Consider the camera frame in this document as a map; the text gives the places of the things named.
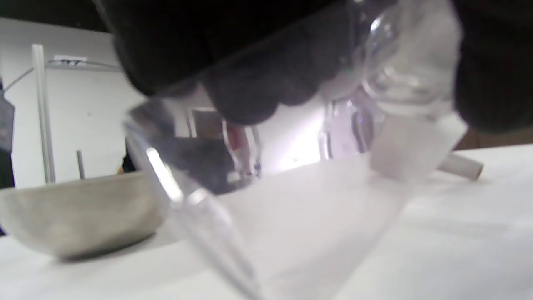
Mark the person's left hand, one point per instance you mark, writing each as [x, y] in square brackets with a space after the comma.
[250, 50]

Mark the clear square coffee jar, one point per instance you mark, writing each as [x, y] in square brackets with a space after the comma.
[291, 229]

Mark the stainless steel bowl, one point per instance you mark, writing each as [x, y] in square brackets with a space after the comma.
[83, 212]

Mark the beige funnel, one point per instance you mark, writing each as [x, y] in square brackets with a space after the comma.
[462, 166]

